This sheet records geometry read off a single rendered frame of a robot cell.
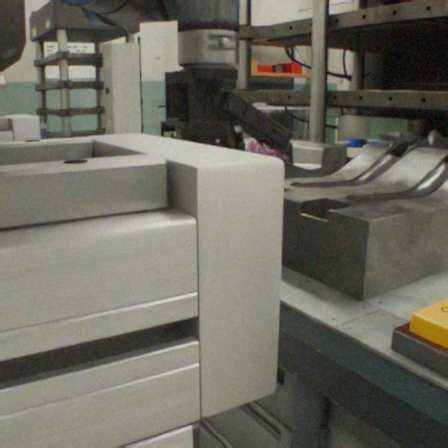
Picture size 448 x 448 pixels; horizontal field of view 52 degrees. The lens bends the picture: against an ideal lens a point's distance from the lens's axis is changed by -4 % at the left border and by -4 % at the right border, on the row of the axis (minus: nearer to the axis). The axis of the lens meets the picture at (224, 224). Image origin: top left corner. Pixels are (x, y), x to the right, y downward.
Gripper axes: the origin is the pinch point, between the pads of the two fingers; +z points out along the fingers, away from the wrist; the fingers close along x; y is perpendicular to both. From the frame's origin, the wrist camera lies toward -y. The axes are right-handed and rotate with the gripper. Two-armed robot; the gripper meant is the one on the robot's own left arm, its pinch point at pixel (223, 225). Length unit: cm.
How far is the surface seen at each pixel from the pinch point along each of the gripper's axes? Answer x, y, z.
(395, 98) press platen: -45, -83, -17
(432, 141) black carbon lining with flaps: 0.8, -40.6, -9.9
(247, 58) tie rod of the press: -113, -73, -32
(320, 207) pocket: 8.5, -9.1, -3.2
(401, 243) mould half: 19.3, -12.2, -0.9
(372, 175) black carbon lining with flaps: -1.3, -28.5, -4.5
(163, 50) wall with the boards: -740, -293, -97
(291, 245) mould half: 7.8, -5.3, 1.4
